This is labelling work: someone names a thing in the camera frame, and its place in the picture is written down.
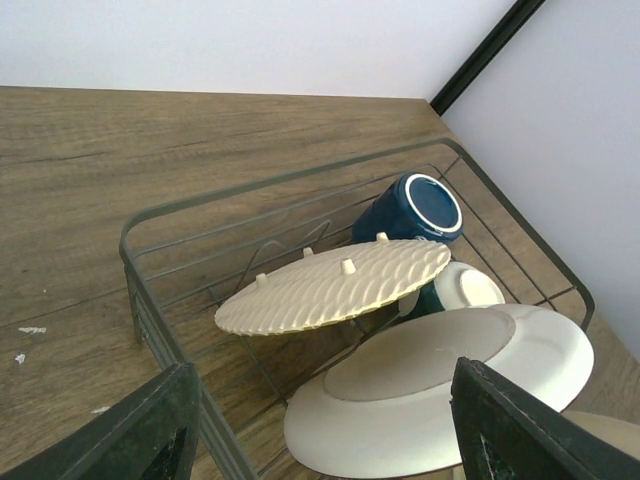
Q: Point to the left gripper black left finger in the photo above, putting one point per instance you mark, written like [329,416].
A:
[150,434]

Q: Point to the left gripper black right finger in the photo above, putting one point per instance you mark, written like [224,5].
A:
[503,432]

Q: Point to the striped white blue plate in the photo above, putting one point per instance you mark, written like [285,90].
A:
[384,411]

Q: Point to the round woven bamboo tray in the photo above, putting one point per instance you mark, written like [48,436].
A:
[325,288]

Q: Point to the blue ceramic mug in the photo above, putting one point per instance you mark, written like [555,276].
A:
[415,206]

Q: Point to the grey wire dish rack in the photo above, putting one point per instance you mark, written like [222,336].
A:
[184,258]

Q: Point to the black right frame post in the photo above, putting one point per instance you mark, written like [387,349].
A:
[492,44]

